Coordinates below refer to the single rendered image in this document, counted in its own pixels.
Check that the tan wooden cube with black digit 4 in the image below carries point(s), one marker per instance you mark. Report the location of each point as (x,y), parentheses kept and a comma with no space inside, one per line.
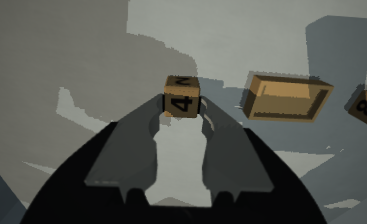
(181,96)

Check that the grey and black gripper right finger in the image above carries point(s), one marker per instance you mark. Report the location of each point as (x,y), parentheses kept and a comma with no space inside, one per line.
(238,161)

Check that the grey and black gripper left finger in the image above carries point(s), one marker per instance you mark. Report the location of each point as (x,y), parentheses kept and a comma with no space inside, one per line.
(122,156)

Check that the tan rectangular tray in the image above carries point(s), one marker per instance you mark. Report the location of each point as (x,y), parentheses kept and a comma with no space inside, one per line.
(274,98)

